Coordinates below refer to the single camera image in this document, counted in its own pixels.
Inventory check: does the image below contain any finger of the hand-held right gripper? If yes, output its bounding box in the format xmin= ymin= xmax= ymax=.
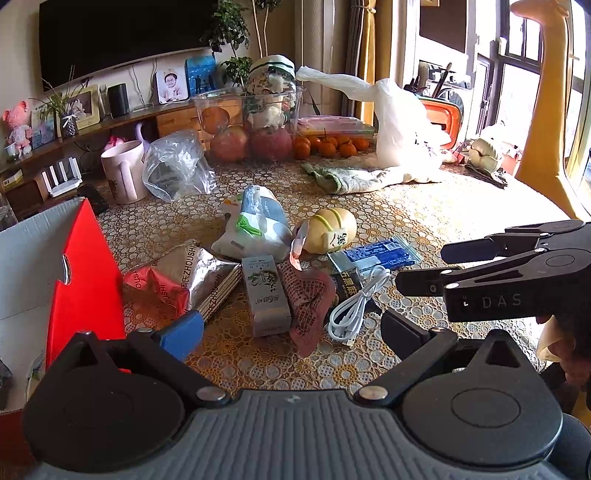
xmin=396 ymin=249 xmax=591 ymax=297
xmin=441 ymin=220 xmax=586 ymax=265

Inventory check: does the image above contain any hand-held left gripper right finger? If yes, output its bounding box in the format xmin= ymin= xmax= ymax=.
xmin=353 ymin=308 xmax=536 ymax=409

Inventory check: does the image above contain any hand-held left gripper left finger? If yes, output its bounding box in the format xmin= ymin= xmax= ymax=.
xmin=60 ymin=310 xmax=230 ymax=409

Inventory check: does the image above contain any silver foil snack bag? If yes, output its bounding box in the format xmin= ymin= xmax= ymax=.
xmin=122 ymin=240 xmax=243 ymax=324

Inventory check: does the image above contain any red cardboard box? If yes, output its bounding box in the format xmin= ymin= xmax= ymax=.
xmin=0 ymin=198 xmax=127 ymax=462

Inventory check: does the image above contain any yellow squishy toy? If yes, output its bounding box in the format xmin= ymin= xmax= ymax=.
xmin=290 ymin=208 xmax=358 ymax=271

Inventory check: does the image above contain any lace-patterned desktop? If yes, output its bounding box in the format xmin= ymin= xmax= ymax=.
xmin=95 ymin=152 xmax=573 ymax=398

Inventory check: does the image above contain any person's right hand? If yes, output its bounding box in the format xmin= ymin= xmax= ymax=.
xmin=538 ymin=318 xmax=591 ymax=388

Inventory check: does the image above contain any blue snack packet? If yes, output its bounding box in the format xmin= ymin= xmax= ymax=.
xmin=344 ymin=234 xmax=422 ymax=273

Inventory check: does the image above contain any black snack packet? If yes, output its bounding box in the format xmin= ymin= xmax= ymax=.
xmin=328 ymin=251 xmax=384 ymax=324

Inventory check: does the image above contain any green white carton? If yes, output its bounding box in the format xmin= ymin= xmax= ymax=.
xmin=241 ymin=255 xmax=293 ymax=337

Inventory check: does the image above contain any pink patterned packet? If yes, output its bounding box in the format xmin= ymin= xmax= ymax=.
xmin=277 ymin=258 xmax=338 ymax=358

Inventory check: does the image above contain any pale ridged pumpkin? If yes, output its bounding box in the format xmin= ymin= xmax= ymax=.
xmin=468 ymin=137 xmax=502 ymax=175

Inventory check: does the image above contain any green-edged white towel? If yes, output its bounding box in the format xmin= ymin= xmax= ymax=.
xmin=302 ymin=161 xmax=444 ymax=195

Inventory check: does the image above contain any tissue pack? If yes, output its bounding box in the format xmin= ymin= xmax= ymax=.
xmin=211 ymin=185 xmax=294 ymax=263

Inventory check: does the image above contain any orange plastic stool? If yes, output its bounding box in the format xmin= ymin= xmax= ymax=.
xmin=418 ymin=97 xmax=465 ymax=148

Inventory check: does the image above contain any white plastic bag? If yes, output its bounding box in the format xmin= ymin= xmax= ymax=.
xmin=295 ymin=65 xmax=455 ymax=183

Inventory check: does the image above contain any yellow draped cloth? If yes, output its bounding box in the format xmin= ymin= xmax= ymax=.
xmin=510 ymin=0 xmax=583 ymax=220

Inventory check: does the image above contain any pile of tangerines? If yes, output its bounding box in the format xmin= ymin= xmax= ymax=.
xmin=293 ymin=134 xmax=371 ymax=161

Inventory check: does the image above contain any clear plastic bag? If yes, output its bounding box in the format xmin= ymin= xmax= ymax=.
xmin=142 ymin=129 xmax=218 ymax=202

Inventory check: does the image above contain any pink mug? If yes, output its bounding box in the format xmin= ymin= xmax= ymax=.
xmin=100 ymin=140 xmax=151 ymax=205

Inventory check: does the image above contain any pink clear-wrapped package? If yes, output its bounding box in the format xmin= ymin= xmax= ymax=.
xmin=298 ymin=117 xmax=377 ymax=139

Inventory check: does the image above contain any red apple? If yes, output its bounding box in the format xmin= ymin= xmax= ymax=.
xmin=210 ymin=126 xmax=250 ymax=162
xmin=250 ymin=127 xmax=294 ymax=161

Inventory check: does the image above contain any white router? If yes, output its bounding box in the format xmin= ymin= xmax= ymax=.
xmin=41 ymin=157 xmax=84 ymax=198

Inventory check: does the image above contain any wooden tv cabinet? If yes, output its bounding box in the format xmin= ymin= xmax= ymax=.
xmin=0 ymin=99 xmax=245 ymax=222

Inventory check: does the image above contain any orange fruit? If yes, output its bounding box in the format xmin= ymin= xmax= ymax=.
xmin=202 ymin=107 xmax=230 ymax=137

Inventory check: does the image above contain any yellow curtain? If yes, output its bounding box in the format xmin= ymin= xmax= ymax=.
xmin=358 ymin=0 xmax=377 ymax=125

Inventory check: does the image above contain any clear plastic bowl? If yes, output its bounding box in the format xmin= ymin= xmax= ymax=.
xmin=191 ymin=83 xmax=308 ymax=164

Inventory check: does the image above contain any small grass plant pot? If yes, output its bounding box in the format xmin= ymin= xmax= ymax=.
xmin=30 ymin=67 xmax=93 ymax=139

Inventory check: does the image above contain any black speaker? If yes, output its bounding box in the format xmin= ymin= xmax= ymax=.
xmin=107 ymin=83 xmax=131 ymax=118

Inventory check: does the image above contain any baby portrait photo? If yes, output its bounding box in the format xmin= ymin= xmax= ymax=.
xmin=156 ymin=67 xmax=190 ymax=104

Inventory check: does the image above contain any beige sheer curtain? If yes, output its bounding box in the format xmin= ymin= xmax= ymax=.
xmin=295 ymin=0 xmax=356 ymax=116

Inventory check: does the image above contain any green white patterned bag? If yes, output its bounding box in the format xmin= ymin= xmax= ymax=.
xmin=245 ymin=54 xmax=297 ymax=130

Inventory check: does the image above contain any pink plush doll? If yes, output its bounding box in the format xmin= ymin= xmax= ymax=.
xmin=2 ymin=100 xmax=34 ymax=158

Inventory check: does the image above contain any black television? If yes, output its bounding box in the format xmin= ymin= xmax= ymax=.
xmin=39 ymin=0 xmax=220 ymax=90

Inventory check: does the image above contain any green potted plant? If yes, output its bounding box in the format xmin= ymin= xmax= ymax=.
xmin=203 ymin=0 xmax=282 ymax=88

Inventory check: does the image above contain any white usb cable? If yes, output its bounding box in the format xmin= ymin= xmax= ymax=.
xmin=327 ymin=265 xmax=392 ymax=347

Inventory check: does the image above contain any dark window frame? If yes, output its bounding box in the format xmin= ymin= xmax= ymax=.
xmin=475 ymin=0 xmax=591 ymax=153

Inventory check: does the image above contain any cream photo frame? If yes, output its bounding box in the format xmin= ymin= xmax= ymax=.
xmin=69 ymin=84 xmax=101 ymax=130

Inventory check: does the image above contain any small blue photo frame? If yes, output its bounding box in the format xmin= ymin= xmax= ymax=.
xmin=30 ymin=104 xmax=58 ymax=148

